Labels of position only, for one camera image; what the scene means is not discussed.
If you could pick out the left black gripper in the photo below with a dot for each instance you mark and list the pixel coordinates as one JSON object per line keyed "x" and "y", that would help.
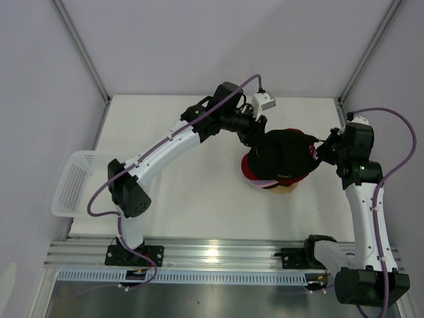
{"x": 255, "y": 131}

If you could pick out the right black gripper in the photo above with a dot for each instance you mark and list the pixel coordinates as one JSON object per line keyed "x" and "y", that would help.
{"x": 322, "y": 150}

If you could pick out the red baseball cap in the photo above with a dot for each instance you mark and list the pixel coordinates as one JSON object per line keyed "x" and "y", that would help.
{"x": 251, "y": 169}

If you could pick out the black baseball cap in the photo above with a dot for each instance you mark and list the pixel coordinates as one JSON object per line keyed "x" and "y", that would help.
{"x": 281, "y": 155}

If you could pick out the lavender baseball cap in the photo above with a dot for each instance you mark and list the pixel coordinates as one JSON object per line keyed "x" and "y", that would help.
{"x": 263, "y": 183}

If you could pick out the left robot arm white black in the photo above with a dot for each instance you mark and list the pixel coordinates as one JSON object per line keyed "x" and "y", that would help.
{"x": 227, "y": 109}

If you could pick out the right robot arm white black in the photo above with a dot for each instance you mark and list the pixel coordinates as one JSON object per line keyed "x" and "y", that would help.
{"x": 370, "y": 277}

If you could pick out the wooden hat stand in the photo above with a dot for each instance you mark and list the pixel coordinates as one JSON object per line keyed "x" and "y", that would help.
{"x": 284, "y": 187}

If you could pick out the white plastic basket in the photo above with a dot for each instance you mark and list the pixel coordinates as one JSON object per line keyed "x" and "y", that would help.
{"x": 83, "y": 174}

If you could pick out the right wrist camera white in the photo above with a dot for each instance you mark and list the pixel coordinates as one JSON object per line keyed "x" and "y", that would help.
{"x": 352, "y": 118}

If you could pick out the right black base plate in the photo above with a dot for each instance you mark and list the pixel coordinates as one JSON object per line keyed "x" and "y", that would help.
{"x": 293, "y": 258}

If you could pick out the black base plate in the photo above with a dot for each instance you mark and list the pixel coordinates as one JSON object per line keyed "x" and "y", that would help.
{"x": 293, "y": 258}
{"x": 117, "y": 255}

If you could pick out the right aluminium frame post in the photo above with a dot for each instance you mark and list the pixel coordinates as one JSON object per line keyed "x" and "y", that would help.
{"x": 377, "y": 36}

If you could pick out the aluminium frame post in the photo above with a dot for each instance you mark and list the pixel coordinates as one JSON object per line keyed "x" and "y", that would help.
{"x": 65, "y": 19}
{"x": 377, "y": 36}

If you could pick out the white slotted cable duct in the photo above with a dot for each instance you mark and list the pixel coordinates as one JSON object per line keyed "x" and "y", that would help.
{"x": 185, "y": 277}

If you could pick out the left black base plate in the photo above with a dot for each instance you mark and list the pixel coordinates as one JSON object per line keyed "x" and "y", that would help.
{"x": 117, "y": 255}

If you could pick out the aluminium mounting rail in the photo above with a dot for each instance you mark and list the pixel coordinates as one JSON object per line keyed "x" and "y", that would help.
{"x": 189, "y": 254}

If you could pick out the left aluminium frame post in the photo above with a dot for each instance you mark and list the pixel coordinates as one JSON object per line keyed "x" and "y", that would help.
{"x": 65, "y": 19}

